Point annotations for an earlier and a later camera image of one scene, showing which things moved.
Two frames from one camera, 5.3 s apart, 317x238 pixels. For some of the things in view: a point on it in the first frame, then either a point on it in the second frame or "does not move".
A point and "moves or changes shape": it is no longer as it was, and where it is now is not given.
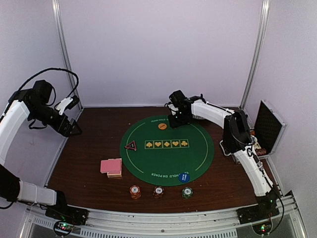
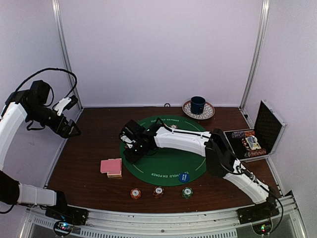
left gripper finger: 75,130 does not move
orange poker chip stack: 135,192 moves or changes shape
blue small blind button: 184,177 does not move
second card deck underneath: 118,176 does not move
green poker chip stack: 186,192 does not move
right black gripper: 174,124 → 132,156
